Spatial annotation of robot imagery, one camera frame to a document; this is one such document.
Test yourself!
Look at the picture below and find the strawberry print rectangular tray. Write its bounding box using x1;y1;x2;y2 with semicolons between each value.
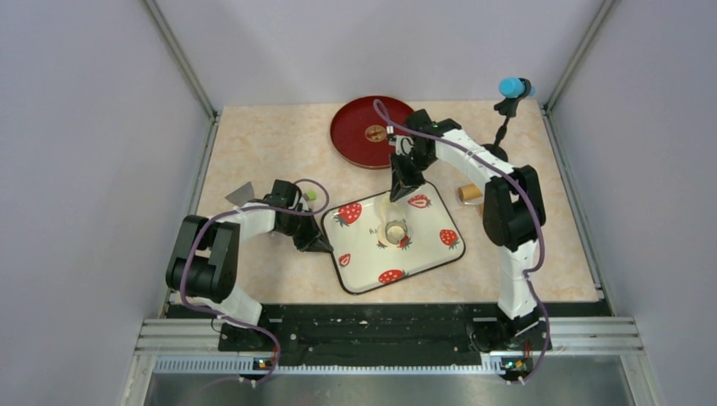
321;182;465;295

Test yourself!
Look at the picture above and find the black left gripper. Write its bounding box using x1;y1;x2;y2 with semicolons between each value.
277;207;332;253

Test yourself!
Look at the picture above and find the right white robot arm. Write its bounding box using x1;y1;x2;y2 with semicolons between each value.
386;109;546;348

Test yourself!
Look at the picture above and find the blue microphone on stand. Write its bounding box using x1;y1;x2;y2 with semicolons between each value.
483;77;535;162

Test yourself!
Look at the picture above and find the red round lacquer plate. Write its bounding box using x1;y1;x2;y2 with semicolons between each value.
330;96;413;169

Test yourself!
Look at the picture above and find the white dough lump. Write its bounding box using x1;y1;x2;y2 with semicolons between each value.
376;192;409;250

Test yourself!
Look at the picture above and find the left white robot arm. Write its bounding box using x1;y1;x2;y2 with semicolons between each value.
165;179;333;350

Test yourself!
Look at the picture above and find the metal dough scraper wooden handle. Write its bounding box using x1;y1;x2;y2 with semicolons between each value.
225;182;255;207

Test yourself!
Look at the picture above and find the wooden dough roller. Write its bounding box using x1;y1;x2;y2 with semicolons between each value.
457;184;484;217

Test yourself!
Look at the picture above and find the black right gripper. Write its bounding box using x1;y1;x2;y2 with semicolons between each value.
389;148;435;204

